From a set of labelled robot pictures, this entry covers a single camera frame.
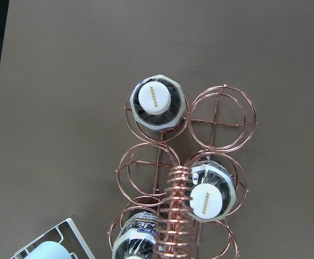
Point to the tea bottle white cap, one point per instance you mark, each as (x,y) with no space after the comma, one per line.
(158,103)

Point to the copper wire bottle basket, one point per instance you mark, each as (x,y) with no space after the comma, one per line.
(177,233)

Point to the white cup rack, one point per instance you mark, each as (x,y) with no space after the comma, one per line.
(65,233)

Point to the white cup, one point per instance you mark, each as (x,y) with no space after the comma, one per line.
(49,250)

